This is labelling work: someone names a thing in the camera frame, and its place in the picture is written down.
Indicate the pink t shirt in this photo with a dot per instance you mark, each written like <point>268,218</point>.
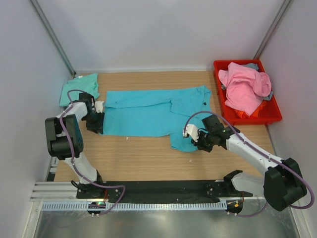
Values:
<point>244,88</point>

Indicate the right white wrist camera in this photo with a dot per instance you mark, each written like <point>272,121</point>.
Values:
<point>191,131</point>

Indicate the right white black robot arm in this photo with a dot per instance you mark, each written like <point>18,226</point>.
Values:
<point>281,182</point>

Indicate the folded mint green t shirt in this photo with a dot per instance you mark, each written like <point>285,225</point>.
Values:
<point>88,83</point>

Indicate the aluminium frame rail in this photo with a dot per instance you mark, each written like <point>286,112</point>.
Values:
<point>65,190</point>

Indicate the slotted white cable duct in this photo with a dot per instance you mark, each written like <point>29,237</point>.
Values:
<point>95,206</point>

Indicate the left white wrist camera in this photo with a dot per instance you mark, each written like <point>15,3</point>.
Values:
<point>99,106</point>

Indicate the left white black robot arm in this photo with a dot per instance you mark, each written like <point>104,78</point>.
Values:
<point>65,141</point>

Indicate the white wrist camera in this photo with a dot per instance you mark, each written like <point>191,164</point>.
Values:
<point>191,131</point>
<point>99,106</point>

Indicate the blue t shirt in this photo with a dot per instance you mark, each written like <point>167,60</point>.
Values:
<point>156,113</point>

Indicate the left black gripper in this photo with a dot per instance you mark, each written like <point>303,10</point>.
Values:
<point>98,127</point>

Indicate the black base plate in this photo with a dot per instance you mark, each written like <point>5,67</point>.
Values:
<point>161,192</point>

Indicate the grey t shirt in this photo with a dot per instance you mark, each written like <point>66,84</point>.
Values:
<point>255,66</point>

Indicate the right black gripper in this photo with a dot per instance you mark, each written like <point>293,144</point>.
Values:
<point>198,144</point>

